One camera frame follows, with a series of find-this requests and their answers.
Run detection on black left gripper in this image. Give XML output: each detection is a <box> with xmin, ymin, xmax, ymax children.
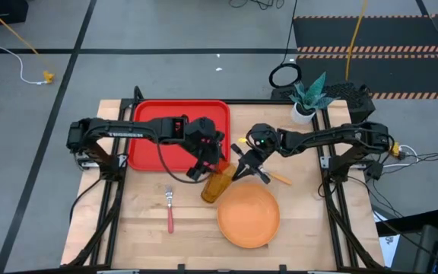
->
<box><xmin>183</xmin><ymin>116</ymin><xmax>227</xmax><ymax>182</ymax></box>

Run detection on white plant pot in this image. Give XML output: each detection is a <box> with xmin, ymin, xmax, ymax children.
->
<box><xmin>290</xmin><ymin>102</ymin><xmax>317</xmax><ymax>125</ymax></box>

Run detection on black perforated computer case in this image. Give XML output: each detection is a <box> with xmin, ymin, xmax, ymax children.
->
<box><xmin>271</xmin><ymin>81</ymin><xmax>376</xmax><ymax>123</ymax></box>

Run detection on yellow-handled metal spoon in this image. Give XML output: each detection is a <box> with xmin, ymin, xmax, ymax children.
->
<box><xmin>259</xmin><ymin>168</ymin><xmax>294</xmax><ymax>186</ymax></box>

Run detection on black cable bundle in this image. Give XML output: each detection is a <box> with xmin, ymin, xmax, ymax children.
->
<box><xmin>355</xmin><ymin>148</ymin><xmax>438</xmax><ymax>229</ymax></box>

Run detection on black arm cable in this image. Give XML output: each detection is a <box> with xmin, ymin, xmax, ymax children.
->
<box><xmin>154</xmin><ymin>141</ymin><xmax>205</xmax><ymax>185</ymax></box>

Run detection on yellow floor cable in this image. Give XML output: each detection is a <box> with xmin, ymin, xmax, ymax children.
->
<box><xmin>345</xmin><ymin>0</ymin><xmax>369</xmax><ymax>81</ymax></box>

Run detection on red plastic tray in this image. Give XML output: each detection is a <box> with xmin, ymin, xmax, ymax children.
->
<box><xmin>127</xmin><ymin>99</ymin><xmax>231</xmax><ymax>173</ymax></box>

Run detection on black side desk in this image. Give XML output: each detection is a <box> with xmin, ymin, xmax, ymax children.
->
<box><xmin>373</xmin><ymin>208</ymin><xmax>438</xmax><ymax>274</ymax></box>

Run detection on orange plastic plate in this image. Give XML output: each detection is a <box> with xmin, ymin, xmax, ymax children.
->
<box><xmin>216</xmin><ymin>182</ymin><xmax>281</xmax><ymax>250</ymax></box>

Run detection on green potted plant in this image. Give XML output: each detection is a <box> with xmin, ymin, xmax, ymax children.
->
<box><xmin>288</xmin><ymin>72</ymin><xmax>337</xmax><ymax>112</ymax></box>

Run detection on white floor cable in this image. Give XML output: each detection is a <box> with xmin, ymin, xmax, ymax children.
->
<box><xmin>0</xmin><ymin>0</ymin><xmax>49</xmax><ymax>86</ymax></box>

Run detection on red-handled metal fork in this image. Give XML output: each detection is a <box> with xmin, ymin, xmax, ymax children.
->
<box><xmin>164</xmin><ymin>184</ymin><xmax>176</xmax><ymax>234</ymax></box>

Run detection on amber translucent plastic cup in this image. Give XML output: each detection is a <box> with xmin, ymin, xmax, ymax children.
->
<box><xmin>200</xmin><ymin>161</ymin><xmax>240</xmax><ymax>204</ymax></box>

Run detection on black aluminium table frame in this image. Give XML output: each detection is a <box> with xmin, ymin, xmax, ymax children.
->
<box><xmin>65</xmin><ymin>85</ymin><xmax>386</xmax><ymax>274</ymax></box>

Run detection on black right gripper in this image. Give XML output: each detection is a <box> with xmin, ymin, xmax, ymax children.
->
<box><xmin>230</xmin><ymin>123</ymin><xmax>281</xmax><ymax>186</ymax></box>

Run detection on yellow cable with plug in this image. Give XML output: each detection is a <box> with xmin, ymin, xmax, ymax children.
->
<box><xmin>0</xmin><ymin>0</ymin><xmax>56</xmax><ymax>84</ymax></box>

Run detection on white paper sheet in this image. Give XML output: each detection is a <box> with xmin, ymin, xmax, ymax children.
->
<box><xmin>373</xmin><ymin>211</ymin><xmax>402</xmax><ymax>268</ymax></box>

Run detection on tangled black cables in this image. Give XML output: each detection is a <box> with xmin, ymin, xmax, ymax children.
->
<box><xmin>227</xmin><ymin>0</ymin><xmax>285</xmax><ymax>11</ymax></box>

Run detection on black hazard-striped floor mat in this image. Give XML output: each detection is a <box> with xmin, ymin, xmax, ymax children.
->
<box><xmin>292</xmin><ymin>13</ymin><xmax>438</xmax><ymax>100</ymax></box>

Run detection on black coiled cable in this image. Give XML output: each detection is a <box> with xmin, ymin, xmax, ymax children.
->
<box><xmin>268</xmin><ymin>0</ymin><xmax>303</xmax><ymax>90</ymax></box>

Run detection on white power cable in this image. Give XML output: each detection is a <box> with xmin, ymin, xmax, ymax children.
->
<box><xmin>382</xmin><ymin>144</ymin><xmax>421</xmax><ymax>169</ymax></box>

